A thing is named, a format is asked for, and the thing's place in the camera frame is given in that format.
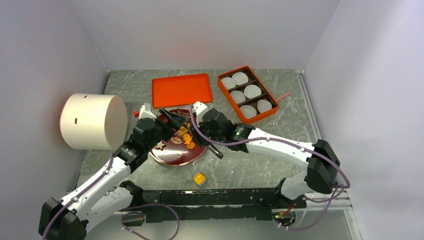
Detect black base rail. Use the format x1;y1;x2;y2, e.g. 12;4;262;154
127;187;307;223

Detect dark red round plate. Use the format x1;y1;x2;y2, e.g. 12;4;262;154
148;109;208;167

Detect white paper liner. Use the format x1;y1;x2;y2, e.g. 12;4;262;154
230;90;246;104
221;77;236;90
240;105;257;120
257;99;273;113
243;84;262;99
231;72;249;86

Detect metal tongs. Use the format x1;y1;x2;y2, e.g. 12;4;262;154
176;108;224;159

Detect yellow small block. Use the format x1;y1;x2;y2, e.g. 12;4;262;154
193;173;208;187

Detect star shaped iced cookie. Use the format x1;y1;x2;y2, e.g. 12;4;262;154
154;140;167;151

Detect pink stick behind box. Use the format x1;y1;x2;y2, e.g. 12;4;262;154
275;92;291;102

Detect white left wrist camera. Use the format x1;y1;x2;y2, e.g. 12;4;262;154
138;102;156;120

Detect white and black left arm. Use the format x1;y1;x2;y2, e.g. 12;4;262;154
38;108;188;240

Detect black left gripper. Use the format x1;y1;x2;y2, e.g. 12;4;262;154
144;107;188;152

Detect orange box lid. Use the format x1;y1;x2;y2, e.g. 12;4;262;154
151;73;214;109

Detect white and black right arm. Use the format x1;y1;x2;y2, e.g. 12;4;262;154
189;105;343;208

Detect round orange cookie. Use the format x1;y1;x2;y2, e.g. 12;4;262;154
185;141;196;150

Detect orange compartment box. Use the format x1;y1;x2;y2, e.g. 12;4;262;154
217;66;279;125

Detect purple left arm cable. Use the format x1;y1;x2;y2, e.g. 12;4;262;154
41;152;115;240

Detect white cylinder container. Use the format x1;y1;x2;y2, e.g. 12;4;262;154
59;93;128;151

